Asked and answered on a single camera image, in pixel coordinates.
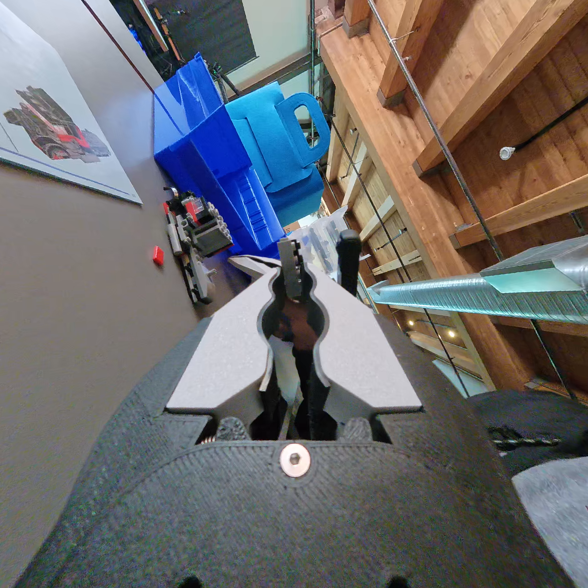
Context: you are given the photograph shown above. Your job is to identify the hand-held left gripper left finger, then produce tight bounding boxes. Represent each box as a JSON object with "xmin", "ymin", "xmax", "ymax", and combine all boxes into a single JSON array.
[{"xmin": 165, "ymin": 267, "xmax": 281, "ymax": 428}]

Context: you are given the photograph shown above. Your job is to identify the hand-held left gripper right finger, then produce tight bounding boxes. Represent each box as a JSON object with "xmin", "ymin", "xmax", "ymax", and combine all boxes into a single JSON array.
[{"xmin": 302, "ymin": 266, "xmax": 423, "ymax": 427}]

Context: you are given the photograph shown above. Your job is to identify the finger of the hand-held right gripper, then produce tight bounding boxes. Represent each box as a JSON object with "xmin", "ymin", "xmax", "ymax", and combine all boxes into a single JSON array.
[{"xmin": 227, "ymin": 255, "xmax": 282, "ymax": 281}]

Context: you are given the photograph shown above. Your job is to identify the grey toy brick assembly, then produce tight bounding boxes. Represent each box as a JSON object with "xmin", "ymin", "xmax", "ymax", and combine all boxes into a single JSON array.
[{"xmin": 277, "ymin": 238, "xmax": 306, "ymax": 301}]

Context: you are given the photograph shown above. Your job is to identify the brown desk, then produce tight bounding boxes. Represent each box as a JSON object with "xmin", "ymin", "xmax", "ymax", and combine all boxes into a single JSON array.
[{"xmin": 0, "ymin": 0, "xmax": 276, "ymax": 588}]

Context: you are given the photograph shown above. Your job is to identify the person's right hand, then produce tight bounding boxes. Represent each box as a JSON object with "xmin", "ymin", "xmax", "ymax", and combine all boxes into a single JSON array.
[{"xmin": 278, "ymin": 301, "xmax": 318, "ymax": 352}]

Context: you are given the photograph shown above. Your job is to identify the clear plastic container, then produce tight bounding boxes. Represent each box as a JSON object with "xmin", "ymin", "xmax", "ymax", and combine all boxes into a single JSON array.
[{"xmin": 294, "ymin": 204, "xmax": 368, "ymax": 281}]

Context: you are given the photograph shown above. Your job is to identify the toy brick truck model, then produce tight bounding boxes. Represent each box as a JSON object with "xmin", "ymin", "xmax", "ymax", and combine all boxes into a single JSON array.
[{"xmin": 163, "ymin": 186, "xmax": 234, "ymax": 304}]

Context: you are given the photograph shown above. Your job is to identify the light blue felt bag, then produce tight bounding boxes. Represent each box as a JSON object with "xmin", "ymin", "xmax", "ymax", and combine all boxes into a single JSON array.
[{"xmin": 225, "ymin": 82, "xmax": 331, "ymax": 228}]

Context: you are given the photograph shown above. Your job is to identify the blue plastic bin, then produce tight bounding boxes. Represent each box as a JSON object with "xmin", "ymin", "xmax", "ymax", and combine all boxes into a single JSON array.
[{"xmin": 153, "ymin": 51, "xmax": 288, "ymax": 276}]

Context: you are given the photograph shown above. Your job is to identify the thin metal ceiling pipe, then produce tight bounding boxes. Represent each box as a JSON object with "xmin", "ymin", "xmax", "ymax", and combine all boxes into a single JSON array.
[{"xmin": 367, "ymin": 0, "xmax": 503, "ymax": 260}]

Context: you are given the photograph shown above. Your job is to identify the person's black jacket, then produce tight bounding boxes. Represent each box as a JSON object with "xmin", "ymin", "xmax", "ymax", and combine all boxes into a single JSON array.
[{"xmin": 469, "ymin": 390, "xmax": 588, "ymax": 478}]

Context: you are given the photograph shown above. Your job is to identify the dark hanging panel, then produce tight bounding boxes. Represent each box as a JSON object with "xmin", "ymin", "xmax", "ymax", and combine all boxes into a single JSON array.
[{"xmin": 152, "ymin": 0, "xmax": 256, "ymax": 62}]

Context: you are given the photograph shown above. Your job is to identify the person's grey shirt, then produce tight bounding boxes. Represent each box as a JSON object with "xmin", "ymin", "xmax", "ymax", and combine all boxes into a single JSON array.
[{"xmin": 511, "ymin": 459, "xmax": 588, "ymax": 588}]

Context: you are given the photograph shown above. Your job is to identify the toy instruction booklet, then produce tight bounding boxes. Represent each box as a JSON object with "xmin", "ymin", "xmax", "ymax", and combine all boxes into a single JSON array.
[{"xmin": 0, "ymin": 5, "xmax": 143, "ymax": 206}]

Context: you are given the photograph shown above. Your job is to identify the silver air duct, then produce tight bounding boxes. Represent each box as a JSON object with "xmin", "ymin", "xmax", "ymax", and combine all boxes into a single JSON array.
[{"xmin": 367, "ymin": 236, "xmax": 588, "ymax": 324}]

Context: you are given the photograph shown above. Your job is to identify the black ceiling cable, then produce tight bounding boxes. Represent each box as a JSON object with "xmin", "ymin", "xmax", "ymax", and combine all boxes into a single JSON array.
[{"xmin": 512, "ymin": 103, "xmax": 588, "ymax": 152}]

